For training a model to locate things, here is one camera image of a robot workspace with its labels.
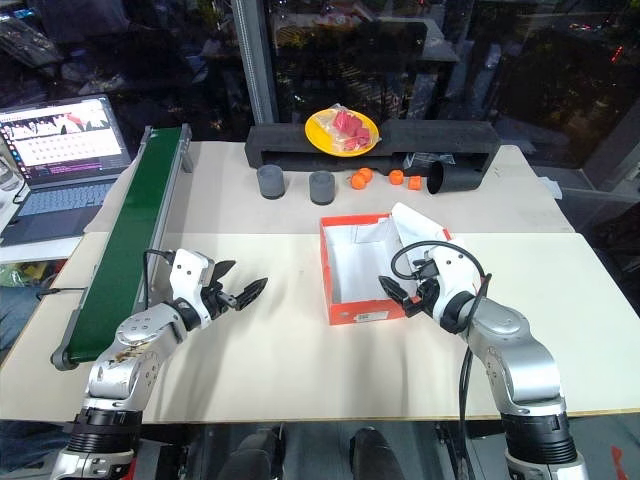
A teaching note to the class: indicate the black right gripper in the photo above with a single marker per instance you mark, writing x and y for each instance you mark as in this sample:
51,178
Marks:
427,294

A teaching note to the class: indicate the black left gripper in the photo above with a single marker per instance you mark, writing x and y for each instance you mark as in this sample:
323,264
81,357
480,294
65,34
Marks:
216,300

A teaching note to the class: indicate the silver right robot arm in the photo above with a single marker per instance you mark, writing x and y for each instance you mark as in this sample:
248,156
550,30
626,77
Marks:
515,350

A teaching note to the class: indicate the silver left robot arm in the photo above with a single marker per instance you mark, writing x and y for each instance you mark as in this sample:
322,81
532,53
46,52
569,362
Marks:
145,325

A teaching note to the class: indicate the orange shoe box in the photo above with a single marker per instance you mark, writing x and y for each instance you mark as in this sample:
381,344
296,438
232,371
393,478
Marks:
360,316

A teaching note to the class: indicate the green conveyor belt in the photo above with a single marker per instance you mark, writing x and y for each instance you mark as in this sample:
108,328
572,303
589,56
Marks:
130,240

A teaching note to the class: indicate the white wrapping paper sheet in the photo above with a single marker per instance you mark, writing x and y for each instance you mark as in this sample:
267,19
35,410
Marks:
415,225

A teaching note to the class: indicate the grey cylindrical cup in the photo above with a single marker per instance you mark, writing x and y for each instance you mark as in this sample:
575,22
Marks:
321,189
271,182

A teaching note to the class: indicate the small orange toy cube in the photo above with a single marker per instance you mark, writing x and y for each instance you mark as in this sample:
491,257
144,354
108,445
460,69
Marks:
414,183

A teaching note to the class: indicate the small orange toy fruit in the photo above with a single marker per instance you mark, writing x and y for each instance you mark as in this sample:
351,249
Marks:
396,177
358,182
368,175

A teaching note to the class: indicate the black cylindrical tube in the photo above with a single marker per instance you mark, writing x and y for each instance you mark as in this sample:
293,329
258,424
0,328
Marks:
457,177

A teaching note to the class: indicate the yellow plate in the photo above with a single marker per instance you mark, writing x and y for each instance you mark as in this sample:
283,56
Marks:
319,137

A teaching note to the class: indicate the long black foam block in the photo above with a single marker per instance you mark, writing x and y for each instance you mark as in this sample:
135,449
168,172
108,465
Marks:
440,135

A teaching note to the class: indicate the clear bag of red pieces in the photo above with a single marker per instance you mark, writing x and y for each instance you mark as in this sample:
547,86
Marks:
350,127

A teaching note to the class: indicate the grey laptop computer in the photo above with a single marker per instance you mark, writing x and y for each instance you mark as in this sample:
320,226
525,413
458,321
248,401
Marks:
55,200

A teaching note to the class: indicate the clear glass jar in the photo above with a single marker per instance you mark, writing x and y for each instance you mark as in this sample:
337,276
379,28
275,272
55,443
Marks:
7,175

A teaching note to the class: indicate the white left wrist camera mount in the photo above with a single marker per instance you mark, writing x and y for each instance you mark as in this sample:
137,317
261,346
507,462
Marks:
190,275

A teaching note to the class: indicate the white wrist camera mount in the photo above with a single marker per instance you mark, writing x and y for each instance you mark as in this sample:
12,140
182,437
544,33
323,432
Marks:
190,275
455,275

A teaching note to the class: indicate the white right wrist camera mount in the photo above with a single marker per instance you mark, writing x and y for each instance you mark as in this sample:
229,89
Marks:
455,275

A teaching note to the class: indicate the aluminium frame post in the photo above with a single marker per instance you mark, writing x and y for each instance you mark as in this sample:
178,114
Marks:
255,60

